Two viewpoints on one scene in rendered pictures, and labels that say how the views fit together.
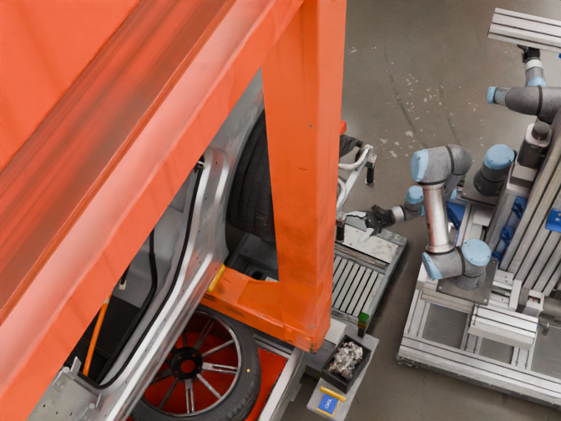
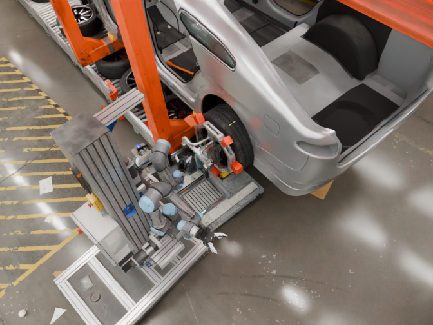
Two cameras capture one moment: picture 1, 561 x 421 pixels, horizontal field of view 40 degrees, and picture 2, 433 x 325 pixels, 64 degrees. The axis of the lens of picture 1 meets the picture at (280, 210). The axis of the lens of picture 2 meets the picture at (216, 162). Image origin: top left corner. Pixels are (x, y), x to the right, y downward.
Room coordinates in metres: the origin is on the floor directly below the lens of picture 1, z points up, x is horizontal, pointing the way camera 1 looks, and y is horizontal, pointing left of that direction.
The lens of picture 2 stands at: (2.81, -2.00, 3.51)
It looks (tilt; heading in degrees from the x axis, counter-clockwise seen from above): 55 degrees down; 115
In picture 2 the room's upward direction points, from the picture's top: 5 degrees counter-clockwise
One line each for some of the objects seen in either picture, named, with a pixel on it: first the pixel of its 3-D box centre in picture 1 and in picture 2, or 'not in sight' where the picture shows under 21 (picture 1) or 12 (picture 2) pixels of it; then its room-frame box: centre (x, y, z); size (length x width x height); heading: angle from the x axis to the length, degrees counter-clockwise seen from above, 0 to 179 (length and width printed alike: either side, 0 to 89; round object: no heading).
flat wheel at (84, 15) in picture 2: not in sight; (79, 22); (-1.14, 1.82, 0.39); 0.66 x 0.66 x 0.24
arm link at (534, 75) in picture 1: (535, 82); (185, 227); (2.13, -1.14, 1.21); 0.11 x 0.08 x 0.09; 172
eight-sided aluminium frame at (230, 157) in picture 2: not in sight; (214, 147); (1.94, -0.14, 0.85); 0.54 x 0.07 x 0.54; 150
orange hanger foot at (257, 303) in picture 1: (238, 288); (189, 121); (1.50, 0.21, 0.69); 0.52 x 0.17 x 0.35; 60
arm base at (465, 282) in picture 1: (469, 269); not in sight; (1.42, -0.78, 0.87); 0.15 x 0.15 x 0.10
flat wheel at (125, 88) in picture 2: not in sight; (147, 85); (0.57, 0.86, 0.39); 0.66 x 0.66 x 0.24
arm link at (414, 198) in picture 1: (417, 197); (177, 177); (1.77, -0.61, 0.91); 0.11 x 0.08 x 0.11; 99
